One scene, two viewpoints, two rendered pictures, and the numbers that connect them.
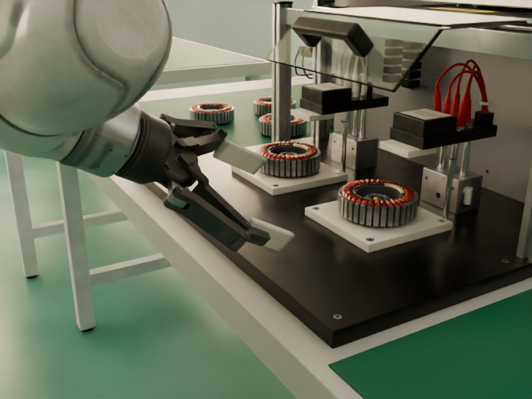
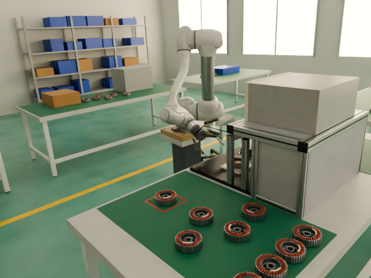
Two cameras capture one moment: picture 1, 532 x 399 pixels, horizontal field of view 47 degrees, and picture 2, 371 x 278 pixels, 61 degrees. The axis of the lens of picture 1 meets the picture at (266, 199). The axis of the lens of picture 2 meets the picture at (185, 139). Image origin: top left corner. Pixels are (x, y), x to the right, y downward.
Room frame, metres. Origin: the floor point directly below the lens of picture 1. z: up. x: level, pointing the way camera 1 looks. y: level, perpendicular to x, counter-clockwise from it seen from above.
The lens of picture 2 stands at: (0.15, -1.82, 1.58)
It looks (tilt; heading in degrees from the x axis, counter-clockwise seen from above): 19 degrees down; 78
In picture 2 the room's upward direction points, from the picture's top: 3 degrees counter-clockwise
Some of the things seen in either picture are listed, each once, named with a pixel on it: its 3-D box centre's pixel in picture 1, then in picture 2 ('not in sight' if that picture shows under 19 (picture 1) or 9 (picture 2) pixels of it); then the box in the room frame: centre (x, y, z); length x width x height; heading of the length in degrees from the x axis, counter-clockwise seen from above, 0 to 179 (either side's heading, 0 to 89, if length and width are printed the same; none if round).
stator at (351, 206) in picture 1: (377, 202); (237, 162); (0.81, -0.16, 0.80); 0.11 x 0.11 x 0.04
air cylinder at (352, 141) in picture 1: (354, 149); not in sight; (1.09, -0.16, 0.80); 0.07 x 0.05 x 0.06; 30
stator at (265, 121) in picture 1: (283, 124); not in sight; (1.39, -0.04, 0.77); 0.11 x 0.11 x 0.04
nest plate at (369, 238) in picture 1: (376, 218); (237, 166); (0.81, -0.16, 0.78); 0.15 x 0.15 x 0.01; 30
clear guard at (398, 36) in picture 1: (431, 38); (231, 129); (0.75, -0.20, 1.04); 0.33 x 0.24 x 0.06; 120
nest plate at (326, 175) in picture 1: (288, 172); not in sight; (1.02, -0.04, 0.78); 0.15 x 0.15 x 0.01; 30
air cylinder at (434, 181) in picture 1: (450, 187); not in sight; (0.88, -0.29, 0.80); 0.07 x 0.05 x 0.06; 30
